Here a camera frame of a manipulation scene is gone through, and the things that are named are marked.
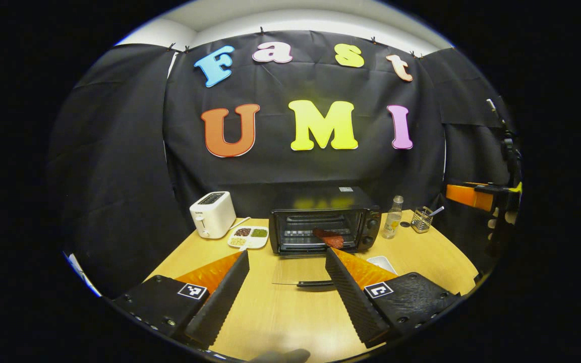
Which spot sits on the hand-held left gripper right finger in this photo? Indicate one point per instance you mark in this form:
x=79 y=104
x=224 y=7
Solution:
x=353 y=300

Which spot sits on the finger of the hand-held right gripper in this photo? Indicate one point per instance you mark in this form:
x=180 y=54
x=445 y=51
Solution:
x=477 y=183
x=464 y=195

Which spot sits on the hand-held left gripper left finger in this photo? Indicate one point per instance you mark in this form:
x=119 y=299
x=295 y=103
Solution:
x=222 y=300

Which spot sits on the reddish brown meat piece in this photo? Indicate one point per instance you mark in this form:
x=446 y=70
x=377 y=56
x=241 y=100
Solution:
x=329 y=238

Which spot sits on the black electric oven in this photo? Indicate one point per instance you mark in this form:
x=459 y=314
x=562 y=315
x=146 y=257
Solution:
x=321 y=201

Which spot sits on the small white dish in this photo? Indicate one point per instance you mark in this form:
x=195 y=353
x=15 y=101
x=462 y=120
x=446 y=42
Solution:
x=382 y=263

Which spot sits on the white divided grain plate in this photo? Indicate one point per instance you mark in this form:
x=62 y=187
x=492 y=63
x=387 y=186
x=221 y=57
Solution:
x=248 y=237

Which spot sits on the clear glass bottle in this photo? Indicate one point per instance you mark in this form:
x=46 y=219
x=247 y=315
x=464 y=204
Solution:
x=392 y=222

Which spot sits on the white toaster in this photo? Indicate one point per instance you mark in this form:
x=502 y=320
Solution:
x=212 y=216

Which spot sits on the black backdrop cloth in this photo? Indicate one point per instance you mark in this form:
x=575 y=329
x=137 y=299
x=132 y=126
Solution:
x=295 y=166

